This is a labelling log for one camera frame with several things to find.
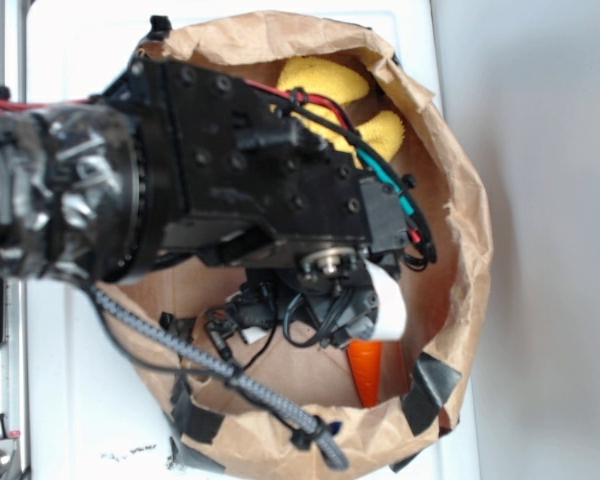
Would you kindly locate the orange toy carrot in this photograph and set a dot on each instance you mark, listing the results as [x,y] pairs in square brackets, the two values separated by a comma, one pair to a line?
[365,363]

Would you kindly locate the brown paper bag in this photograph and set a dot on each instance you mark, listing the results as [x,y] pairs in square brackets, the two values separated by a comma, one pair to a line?
[425,374]

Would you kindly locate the yellow cloth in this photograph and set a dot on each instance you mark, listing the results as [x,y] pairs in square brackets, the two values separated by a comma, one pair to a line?
[384,131]

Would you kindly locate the metal corner bracket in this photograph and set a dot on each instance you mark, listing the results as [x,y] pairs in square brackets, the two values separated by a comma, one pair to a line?
[10,461]

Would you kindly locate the aluminium frame rail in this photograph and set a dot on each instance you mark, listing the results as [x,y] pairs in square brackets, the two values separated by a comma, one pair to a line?
[14,405]

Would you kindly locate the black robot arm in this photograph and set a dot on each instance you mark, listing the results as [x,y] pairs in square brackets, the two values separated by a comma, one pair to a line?
[66,183]

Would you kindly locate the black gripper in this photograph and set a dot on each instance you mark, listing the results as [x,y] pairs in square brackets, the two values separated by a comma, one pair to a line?
[237,173]

